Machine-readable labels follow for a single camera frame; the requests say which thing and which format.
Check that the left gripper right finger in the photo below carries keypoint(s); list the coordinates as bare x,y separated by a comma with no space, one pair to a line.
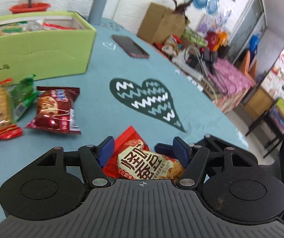
179,150

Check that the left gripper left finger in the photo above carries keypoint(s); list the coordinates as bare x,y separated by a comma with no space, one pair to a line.
105,150

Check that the orange red snack packet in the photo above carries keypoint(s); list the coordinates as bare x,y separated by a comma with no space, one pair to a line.
132,159

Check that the red cookie snack packet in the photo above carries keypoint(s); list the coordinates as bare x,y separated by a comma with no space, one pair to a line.
55,110

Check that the teal tablecloth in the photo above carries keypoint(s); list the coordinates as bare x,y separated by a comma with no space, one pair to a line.
119,91

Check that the pink patterned bench cushion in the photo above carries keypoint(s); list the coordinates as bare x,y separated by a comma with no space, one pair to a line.
228,79

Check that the green candy wrapper snack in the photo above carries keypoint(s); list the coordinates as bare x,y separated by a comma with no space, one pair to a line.
22,96

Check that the smartphone with red case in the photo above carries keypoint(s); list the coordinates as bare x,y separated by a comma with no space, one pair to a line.
130,47

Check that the green cardboard box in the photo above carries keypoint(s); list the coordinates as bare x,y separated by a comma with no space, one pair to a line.
26,47

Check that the brown cardboard box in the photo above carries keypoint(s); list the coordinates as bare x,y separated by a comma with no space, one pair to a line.
159,23

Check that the red clear wrapped snack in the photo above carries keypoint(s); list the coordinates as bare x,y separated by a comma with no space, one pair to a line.
56,27

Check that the grey blue cylinder bottle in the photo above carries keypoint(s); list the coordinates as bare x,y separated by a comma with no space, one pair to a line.
96,12

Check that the red plastic basin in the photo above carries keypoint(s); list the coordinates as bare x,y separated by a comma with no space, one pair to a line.
24,8

